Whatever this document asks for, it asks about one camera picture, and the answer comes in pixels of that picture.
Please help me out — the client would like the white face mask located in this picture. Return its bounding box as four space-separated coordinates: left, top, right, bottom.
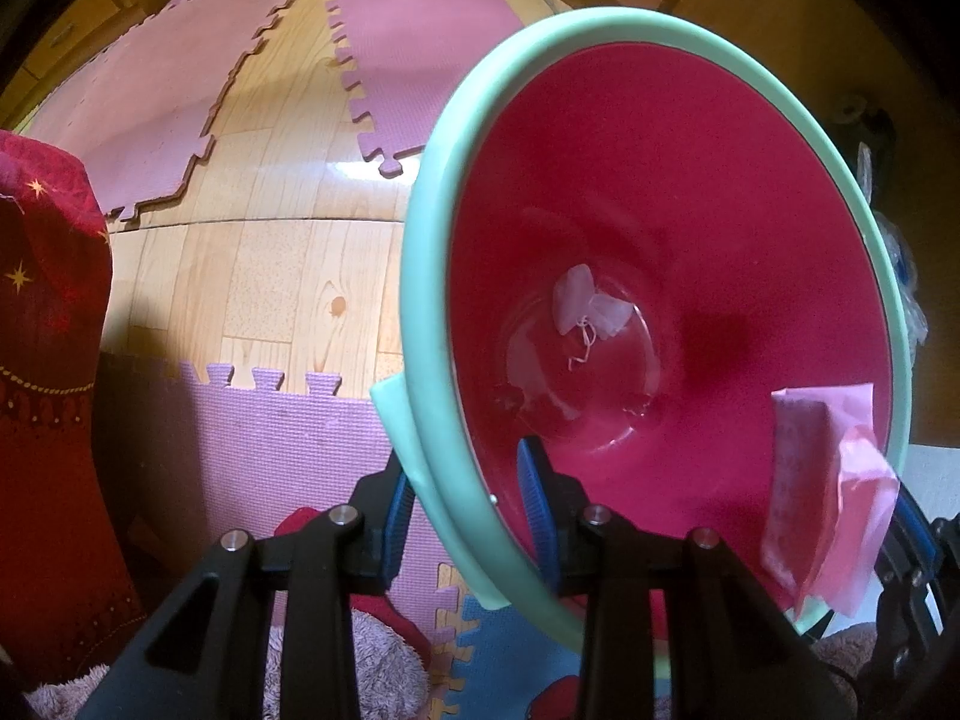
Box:
553 264 637 374

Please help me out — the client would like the pink fluffy cloth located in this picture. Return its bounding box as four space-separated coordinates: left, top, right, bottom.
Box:
810 622 878 691
22 607 432 720

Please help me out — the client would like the small pink foam mat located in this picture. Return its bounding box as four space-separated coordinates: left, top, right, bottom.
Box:
322 0 560 179

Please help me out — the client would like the red embroidered cloth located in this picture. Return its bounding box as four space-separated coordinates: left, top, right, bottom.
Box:
0 130 151 691

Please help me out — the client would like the pink packet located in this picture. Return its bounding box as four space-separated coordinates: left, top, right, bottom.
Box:
760 382 901 616

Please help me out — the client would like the large pink foam mat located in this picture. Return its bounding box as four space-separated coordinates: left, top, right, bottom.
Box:
22 0 310 224

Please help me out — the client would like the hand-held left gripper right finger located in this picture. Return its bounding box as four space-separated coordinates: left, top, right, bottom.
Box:
516 435 856 720

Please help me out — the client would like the red bin with green rim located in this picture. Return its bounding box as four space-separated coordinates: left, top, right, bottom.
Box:
371 6 914 635

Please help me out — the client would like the orange foam mat strip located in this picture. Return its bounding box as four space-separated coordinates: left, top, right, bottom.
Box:
431 566 481 720

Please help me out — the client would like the lilac foam mat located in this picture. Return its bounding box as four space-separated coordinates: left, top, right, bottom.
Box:
176 361 466 616

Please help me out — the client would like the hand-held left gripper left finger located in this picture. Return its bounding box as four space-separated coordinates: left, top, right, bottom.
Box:
75 450 417 720

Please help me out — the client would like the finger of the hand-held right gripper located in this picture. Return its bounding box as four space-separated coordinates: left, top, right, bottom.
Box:
874 481 947 616

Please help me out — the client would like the wooden desk with drawers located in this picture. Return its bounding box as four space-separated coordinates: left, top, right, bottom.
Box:
0 0 121 113

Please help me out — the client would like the clear plastic bag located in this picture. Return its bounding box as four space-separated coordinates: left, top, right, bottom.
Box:
855 146 931 350

